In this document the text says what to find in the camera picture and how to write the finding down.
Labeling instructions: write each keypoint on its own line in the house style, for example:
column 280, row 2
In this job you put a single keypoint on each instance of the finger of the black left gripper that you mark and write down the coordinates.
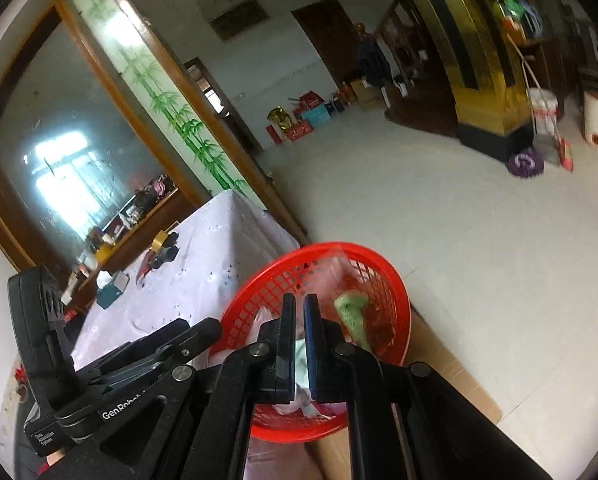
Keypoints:
column 200, row 338
column 150, row 355

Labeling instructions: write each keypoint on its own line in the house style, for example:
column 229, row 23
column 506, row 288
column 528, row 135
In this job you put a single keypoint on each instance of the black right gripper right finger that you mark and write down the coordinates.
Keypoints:
column 326, row 378

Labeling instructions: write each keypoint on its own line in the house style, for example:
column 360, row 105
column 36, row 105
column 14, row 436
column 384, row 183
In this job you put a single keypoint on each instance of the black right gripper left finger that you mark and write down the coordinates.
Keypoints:
column 279, row 376

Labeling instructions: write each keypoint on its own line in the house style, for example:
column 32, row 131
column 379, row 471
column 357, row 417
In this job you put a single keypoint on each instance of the white green mesh cloth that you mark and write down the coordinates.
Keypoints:
column 350, row 306

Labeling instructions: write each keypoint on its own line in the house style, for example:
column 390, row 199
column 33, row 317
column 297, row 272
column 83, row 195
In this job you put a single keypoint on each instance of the red shiny snack wrapper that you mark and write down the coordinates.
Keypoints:
column 378, row 317

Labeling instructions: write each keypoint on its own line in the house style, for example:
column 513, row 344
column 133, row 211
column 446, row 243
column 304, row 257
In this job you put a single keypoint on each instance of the red plastic mesh basket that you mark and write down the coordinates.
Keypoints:
column 355, row 287

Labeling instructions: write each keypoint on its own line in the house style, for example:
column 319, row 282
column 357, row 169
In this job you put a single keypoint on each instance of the teal tissue box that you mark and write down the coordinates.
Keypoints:
column 110, row 287

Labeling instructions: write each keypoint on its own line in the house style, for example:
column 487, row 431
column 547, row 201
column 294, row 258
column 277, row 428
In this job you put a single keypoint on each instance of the lilac floral tablecloth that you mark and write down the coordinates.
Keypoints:
column 220, row 247

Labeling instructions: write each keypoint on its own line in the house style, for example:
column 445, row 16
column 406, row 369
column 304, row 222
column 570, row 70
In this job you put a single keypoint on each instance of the red foil packet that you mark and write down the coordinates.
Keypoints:
column 144, row 267

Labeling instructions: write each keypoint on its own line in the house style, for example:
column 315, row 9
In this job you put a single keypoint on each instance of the black device on table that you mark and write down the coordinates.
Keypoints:
column 167, row 254

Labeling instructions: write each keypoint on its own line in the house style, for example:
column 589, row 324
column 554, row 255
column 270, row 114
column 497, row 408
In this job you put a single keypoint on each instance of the yellow tape roll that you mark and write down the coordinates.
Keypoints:
column 159, row 241

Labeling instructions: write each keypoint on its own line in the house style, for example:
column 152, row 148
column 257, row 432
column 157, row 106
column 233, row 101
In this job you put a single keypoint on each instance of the wooden sideboard counter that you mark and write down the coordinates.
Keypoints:
column 160, row 216

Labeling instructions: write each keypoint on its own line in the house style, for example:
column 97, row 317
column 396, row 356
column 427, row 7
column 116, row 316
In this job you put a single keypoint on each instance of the purple mop head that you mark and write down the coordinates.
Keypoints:
column 526, row 164

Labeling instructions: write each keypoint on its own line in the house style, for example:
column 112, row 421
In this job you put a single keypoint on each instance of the bamboo painted glass panel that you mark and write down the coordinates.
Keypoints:
column 161, row 100

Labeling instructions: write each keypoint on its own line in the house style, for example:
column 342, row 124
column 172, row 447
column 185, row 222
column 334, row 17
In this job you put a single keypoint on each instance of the white bucket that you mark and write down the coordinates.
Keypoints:
column 545, row 108

